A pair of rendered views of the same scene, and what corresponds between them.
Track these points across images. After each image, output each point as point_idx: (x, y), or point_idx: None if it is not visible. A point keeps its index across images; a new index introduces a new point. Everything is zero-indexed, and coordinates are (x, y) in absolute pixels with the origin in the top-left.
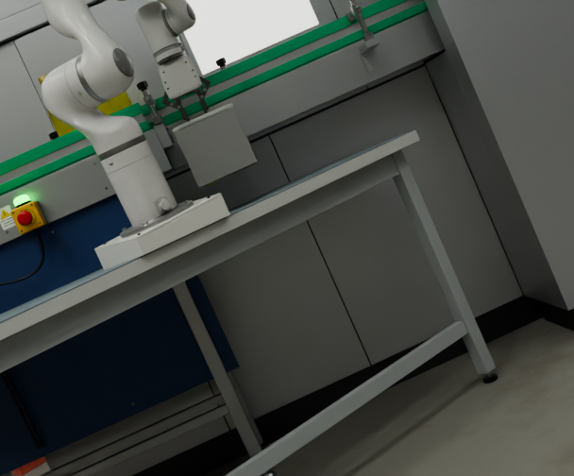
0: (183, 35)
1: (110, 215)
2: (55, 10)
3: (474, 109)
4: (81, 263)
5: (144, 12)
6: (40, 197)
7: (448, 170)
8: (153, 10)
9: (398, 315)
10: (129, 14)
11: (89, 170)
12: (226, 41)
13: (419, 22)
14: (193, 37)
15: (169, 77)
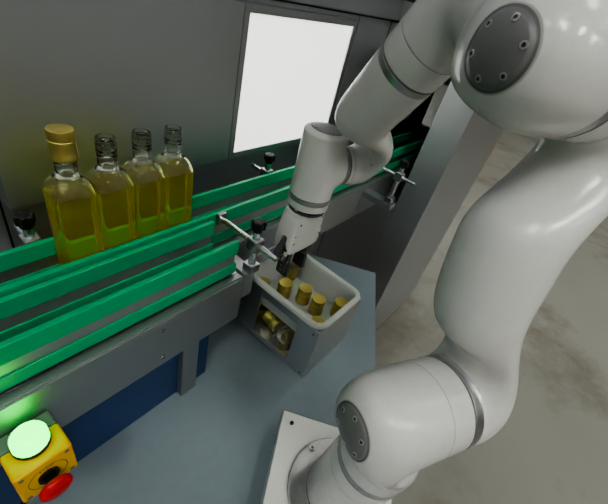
0: (238, 99)
1: (146, 379)
2: (521, 332)
3: (384, 250)
4: (82, 448)
5: (337, 151)
6: (53, 402)
7: (312, 246)
8: (344, 152)
9: None
10: (196, 37)
11: (150, 341)
12: (267, 122)
13: (390, 178)
14: (244, 105)
15: (302, 233)
